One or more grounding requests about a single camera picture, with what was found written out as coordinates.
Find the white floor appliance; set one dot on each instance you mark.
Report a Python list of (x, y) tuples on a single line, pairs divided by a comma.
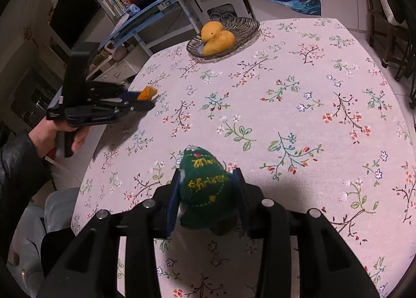
[(224, 2)]

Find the person's left forearm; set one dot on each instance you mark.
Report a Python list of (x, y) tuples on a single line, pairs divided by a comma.
[(16, 171)]

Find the dark wicker basket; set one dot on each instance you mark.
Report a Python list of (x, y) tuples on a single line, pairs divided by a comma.
[(242, 29)]

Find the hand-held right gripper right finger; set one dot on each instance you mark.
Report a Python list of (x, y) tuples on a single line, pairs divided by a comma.
[(241, 197)]

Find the person's left hand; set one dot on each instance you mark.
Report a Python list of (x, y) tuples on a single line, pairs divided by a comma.
[(45, 137)]

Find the small blue box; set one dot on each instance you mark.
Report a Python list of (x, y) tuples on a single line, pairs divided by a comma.
[(133, 9)]

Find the pink kettlebell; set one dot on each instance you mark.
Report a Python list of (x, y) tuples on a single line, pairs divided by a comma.
[(118, 52)]

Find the wooden chair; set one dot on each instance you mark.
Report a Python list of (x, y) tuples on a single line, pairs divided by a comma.
[(370, 8)]

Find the blue desk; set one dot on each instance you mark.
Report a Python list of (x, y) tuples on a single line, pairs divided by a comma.
[(152, 8)]

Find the small orange peel piece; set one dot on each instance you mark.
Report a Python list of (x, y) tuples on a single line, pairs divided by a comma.
[(148, 93)]

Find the row of books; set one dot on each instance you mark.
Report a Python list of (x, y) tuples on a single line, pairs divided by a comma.
[(115, 2)]

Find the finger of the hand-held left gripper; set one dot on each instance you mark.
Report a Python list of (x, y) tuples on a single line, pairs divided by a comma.
[(131, 95), (143, 106)]

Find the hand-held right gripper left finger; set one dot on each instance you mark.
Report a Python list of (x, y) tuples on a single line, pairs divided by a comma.
[(174, 200)]

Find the cream television cabinet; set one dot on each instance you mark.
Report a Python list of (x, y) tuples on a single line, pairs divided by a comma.
[(113, 68)]

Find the green felt tree ornament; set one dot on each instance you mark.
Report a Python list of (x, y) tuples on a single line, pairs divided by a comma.
[(204, 194)]

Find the black wall television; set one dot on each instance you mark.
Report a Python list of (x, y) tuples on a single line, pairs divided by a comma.
[(74, 15)]

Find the floral tablecloth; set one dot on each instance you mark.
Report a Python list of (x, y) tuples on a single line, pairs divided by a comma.
[(292, 122)]

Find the dark display cabinet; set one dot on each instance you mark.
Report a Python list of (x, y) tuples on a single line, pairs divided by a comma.
[(32, 96)]

